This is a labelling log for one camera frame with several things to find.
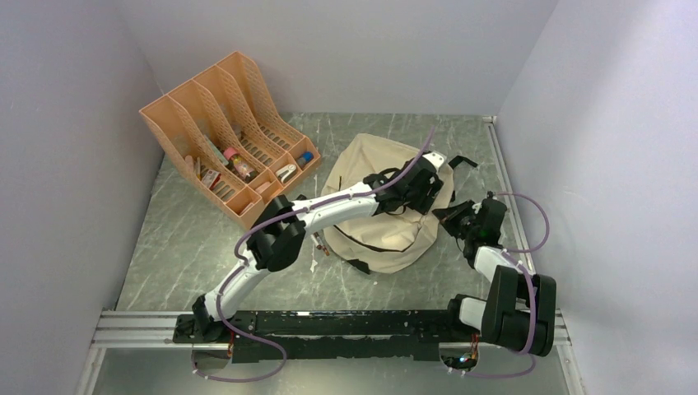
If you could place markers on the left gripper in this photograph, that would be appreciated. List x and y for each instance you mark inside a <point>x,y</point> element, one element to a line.
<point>425,204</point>

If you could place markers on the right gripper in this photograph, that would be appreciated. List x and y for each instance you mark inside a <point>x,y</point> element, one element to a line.
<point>448,215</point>

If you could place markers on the beige canvas backpack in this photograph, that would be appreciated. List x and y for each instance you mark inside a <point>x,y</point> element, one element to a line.
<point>388,242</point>

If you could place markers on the white red-capped marker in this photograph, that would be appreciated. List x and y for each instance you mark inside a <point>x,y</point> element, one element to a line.
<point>316,241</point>

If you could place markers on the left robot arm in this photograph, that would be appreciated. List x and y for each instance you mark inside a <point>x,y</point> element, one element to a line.
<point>274,242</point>

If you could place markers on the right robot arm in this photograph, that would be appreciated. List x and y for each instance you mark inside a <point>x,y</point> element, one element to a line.
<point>519,311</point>

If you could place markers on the green white card pack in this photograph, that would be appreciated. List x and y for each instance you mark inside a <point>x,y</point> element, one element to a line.
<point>217,153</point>

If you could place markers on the blue-capped grey bottle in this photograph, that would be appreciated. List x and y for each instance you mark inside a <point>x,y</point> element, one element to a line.
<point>304,159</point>

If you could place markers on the white stapler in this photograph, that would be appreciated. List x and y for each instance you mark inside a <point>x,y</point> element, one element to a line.
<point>286,173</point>

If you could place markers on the pink-capped glitter bottle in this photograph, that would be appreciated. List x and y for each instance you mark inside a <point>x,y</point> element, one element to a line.
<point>239,165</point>

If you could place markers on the orange plastic file organizer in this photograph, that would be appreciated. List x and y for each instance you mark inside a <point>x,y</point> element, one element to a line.
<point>230,102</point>

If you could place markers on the red small box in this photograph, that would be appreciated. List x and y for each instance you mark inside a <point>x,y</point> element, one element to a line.
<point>210,178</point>

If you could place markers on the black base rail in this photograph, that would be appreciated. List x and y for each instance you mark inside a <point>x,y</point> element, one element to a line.
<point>315,335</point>

